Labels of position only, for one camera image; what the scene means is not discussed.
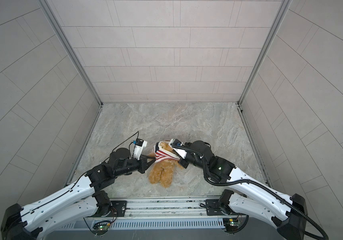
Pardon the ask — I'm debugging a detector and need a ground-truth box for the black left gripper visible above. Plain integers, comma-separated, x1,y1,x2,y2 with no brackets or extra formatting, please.
113,155,157,178

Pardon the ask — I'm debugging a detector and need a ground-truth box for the red white striped knit sweater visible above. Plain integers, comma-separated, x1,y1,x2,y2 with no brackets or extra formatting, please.
153,141,180,163

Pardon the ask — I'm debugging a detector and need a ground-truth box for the tan plush teddy bear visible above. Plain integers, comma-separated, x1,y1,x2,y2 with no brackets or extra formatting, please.
148,149,182,188

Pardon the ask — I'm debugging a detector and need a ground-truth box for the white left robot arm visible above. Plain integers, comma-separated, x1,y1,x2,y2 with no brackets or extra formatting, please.
0,148,155,240

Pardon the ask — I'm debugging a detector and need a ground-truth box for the right circuit board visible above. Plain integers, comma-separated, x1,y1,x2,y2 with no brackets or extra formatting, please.
223,218,240,234

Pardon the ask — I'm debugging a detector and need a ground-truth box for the circuit board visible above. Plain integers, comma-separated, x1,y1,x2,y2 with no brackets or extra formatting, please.
223,218,240,234
92,221,112,236

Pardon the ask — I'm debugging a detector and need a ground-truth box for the left circuit board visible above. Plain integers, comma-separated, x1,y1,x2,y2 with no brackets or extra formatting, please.
92,221,112,236

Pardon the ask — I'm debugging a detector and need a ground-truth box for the white ventilation grille strip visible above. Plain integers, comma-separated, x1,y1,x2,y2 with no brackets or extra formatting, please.
54,218,226,231

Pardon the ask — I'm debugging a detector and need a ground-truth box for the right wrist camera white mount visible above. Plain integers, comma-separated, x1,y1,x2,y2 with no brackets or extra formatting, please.
168,139,194,159

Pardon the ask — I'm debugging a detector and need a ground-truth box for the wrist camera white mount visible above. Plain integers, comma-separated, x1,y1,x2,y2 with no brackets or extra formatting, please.
168,139,194,159
133,138,147,161

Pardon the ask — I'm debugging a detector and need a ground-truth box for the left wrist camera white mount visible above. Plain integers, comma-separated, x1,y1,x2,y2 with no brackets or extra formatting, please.
133,138,147,161

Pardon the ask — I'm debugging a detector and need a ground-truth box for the thin black left cable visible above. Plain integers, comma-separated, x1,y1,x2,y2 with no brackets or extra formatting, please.
102,131,140,164

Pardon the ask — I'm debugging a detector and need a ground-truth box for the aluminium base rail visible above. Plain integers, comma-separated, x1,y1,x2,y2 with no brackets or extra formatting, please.
51,196,250,221

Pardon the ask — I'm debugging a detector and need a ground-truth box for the aluminium corner post left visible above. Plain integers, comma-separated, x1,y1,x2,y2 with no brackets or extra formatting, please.
37,0,103,108

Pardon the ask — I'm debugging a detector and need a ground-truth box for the aluminium corner post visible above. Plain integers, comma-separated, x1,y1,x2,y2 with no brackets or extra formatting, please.
37,0,103,108
238,0,291,107

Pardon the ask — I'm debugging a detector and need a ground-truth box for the black corrugated cable conduit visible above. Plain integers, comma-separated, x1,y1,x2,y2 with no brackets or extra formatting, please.
171,143,330,240

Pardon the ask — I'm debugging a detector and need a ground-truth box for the aluminium corner post right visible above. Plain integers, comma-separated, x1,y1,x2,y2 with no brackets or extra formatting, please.
238,0,291,107

